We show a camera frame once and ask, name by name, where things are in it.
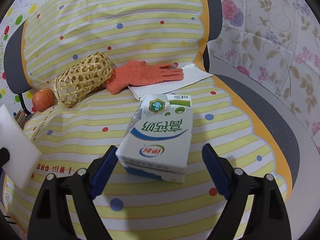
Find white foam block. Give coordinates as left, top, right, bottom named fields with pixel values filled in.
left=1, top=105, right=41, bottom=189

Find woven bamboo basket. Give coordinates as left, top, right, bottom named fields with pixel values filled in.
left=54, top=51, right=114, bottom=106

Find white blue milk carton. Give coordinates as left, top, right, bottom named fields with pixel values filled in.
left=116, top=94, right=193, bottom=183

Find orange knit glove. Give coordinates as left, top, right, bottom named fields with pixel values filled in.
left=105, top=61, right=184, bottom=94

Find white paper sheet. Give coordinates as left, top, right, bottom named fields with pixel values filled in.
left=129, top=63, right=212, bottom=101

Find stack of books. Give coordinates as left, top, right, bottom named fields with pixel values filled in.
left=14, top=109, right=27, bottom=126

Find red apple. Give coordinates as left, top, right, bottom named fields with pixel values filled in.
left=32, top=89, right=55, bottom=112

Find grey office chair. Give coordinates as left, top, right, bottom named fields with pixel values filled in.
left=3, top=0, right=301, bottom=188

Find yellow striped chair cover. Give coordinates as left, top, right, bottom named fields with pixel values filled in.
left=3, top=0, right=292, bottom=239

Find balloon pattern wall sheet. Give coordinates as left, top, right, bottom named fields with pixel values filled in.
left=1, top=0, right=47, bottom=116

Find floral pattern wall sheet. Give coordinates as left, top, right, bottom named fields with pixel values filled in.
left=209, top=0, right=319, bottom=145

